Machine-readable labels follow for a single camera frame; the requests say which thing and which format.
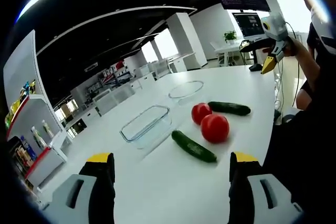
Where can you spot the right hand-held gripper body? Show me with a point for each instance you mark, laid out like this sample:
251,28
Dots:
274,26

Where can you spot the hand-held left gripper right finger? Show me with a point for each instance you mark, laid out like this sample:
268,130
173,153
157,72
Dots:
258,197

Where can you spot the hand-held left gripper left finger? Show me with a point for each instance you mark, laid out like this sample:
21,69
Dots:
78,197

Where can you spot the green cucumber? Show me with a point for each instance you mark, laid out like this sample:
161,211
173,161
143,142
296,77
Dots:
229,108
194,148

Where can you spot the large red tomato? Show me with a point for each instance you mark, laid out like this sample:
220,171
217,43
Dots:
215,128

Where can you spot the small red tomato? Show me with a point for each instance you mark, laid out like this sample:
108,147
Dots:
200,112

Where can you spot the round glass storage container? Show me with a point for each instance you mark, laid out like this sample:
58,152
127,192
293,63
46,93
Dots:
187,90

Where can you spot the rectangular glass storage container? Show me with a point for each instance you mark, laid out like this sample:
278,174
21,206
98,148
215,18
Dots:
147,127

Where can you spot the person's right hand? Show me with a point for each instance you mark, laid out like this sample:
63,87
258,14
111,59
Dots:
291,48

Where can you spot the black monitor stand base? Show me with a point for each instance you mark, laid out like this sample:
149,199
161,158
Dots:
255,67

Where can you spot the computer monitor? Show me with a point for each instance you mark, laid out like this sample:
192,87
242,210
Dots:
248,24

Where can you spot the white office desk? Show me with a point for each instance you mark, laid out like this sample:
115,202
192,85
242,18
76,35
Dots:
228,51

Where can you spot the white chest-worn device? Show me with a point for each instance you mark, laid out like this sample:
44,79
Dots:
321,32

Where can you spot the potted green plant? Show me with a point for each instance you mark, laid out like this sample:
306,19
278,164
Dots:
230,36

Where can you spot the blue labelled bottle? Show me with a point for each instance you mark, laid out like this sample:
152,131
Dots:
28,148

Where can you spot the white red-trimmed display shelf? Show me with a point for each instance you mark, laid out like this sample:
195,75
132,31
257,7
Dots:
34,140

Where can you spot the person's dark clothing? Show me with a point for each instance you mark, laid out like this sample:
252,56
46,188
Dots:
309,142

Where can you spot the white square pillar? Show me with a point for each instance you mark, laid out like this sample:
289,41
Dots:
187,40

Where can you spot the white table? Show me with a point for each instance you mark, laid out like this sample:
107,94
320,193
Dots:
168,182

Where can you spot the white low cabinet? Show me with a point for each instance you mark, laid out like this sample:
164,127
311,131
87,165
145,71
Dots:
115,96

